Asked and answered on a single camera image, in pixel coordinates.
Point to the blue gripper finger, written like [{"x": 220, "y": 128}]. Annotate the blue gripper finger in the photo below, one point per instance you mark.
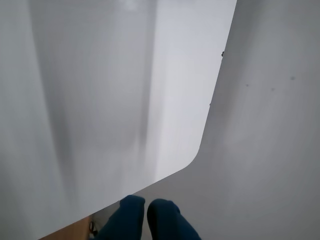
[
  {"x": 167, "y": 222},
  {"x": 125, "y": 220}
]

